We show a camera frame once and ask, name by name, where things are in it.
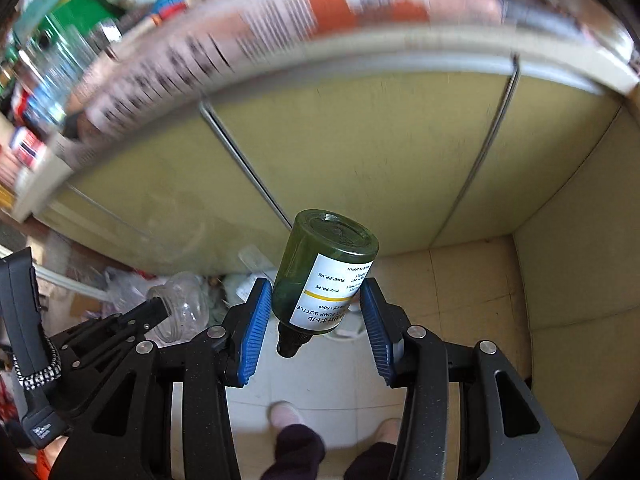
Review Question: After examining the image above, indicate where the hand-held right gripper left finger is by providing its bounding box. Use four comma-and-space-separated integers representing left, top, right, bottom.
47, 279, 273, 480

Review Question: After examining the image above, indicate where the printed table cover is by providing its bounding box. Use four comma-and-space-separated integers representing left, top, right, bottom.
65, 0, 601, 161

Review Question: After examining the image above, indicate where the red and white box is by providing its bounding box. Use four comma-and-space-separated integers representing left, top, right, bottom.
10, 130, 47, 171

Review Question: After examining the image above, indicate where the person's left leg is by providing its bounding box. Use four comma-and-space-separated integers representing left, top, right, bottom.
265, 424, 326, 480

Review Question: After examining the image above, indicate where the green box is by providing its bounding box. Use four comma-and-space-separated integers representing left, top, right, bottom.
45, 0, 126, 36

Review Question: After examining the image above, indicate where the person's right pink slipper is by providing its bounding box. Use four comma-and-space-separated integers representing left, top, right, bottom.
375, 419, 403, 443

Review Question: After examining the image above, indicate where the person's leg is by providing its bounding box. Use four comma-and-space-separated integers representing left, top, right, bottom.
265, 424, 326, 480
344, 441, 398, 480

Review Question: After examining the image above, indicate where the clear plastic garbage bag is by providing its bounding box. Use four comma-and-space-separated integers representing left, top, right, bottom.
70, 245, 366, 346

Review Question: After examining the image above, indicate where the person's left pink slipper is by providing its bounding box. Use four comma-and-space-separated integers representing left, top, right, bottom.
269, 401, 305, 431

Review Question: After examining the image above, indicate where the blue label clear plastic bottle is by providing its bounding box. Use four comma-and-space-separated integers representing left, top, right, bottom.
25, 35, 86, 126

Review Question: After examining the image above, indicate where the black white braided cord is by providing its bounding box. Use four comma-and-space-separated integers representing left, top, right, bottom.
14, 337, 63, 391

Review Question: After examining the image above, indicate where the clear plastic jar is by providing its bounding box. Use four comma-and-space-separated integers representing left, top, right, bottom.
145, 271, 213, 345

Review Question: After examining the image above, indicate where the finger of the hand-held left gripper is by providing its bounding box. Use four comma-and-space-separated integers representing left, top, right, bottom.
55, 298, 170, 361

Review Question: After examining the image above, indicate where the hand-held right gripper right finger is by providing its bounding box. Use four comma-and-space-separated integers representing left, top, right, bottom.
360, 277, 581, 480

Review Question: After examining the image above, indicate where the green bottle with white label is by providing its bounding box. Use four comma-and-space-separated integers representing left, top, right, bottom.
272, 208, 381, 359

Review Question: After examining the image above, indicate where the person's right leg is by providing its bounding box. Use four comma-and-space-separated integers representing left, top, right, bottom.
344, 441, 398, 480

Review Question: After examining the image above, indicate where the person's pink slipper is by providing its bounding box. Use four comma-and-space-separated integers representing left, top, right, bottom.
269, 401, 305, 431
375, 419, 403, 443

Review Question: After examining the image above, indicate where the metal cabinet handle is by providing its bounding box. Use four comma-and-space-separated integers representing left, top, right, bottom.
440, 54, 522, 231
199, 100, 293, 228

